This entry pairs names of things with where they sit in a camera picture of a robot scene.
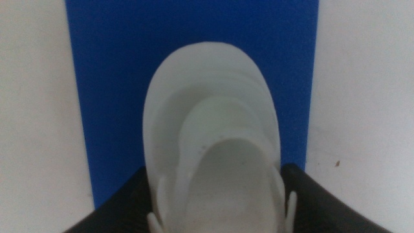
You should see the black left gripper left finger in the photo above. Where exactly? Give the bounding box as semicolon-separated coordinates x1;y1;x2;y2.
64;166;155;233

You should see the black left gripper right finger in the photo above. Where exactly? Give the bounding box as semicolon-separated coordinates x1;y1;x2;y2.
280;162;392;233

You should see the white clog shoe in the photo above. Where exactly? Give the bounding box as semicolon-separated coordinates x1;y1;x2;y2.
142;41;298;233

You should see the blue mat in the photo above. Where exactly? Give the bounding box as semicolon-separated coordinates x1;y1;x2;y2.
65;0;320;210

